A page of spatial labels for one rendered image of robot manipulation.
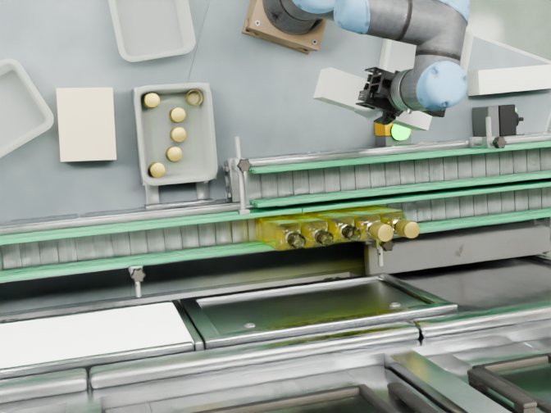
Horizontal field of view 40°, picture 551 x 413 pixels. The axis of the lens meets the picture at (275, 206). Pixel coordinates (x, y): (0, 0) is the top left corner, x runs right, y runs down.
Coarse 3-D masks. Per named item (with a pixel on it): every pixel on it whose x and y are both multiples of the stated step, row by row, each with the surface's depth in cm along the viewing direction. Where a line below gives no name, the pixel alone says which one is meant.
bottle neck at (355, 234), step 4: (340, 228) 154; (344, 228) 152; (348, 228) 151; (352, 228) 150; (356, 228) 150; (340, 232) 154; (344, 232) 151; (348, 232) 150; (352, 232) 154; (356, 232) 152; (360, 232) 150; (344, 236) 152; (348, 236) 150; (352, 236) 153; (356, 236) 151; (360, 236) 150; (352, 240) 150; (356, 240) 150
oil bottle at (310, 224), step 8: (288, 216) 167; (296, 216) 165; (304, 216) 164; (312, 216) 162; (304, 224) 154; (312, 224) 154; (320, 224) 154; (304, 232) 154; (312, 232) 153; (312, 240) 153
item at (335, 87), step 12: (324, 72) 152; (336, 72) 149; (324, 84) 150; (336, 84) 150; (348, 84) 150; (360, 84) 151; (324, 96) 149; (336, 96) 150; (348, 96) 150; (348, 108) 155; (360, 108) 151; (396, 120) 154; (408, 120) 154; (420, 120) 155
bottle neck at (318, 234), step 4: (316, 232) 152; (320, 232) 150; (324, 232) 149; (328, 232) 149; (312, 236) 153; (316, 236) 150; (320, 236) 148; (324, 236) 153; (328, 236) 151; (332, 236) 149; (316, 240) 151; (320, 240) 148; (324, 240) 152; (328, 240) 150; (332, 240) 149; (324, 244) 149; (328, 244) 149
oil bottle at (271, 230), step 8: (272, 216) 167; (280, 216) 166; (256, 224) 170; (264, 224) 162; (272, 224) 156; (280, 224) 154; (288, 224) 153; (296, 224) 153; (256, 232) 171; (264, 232) 163; (272, 232) 156; (280, 232) 152; (288, 232) 152; (296, 232) 152; (264, 240) 164; (272, 240) 156; (280, 240) 152; (280, 248) 153; (288, 248) 152
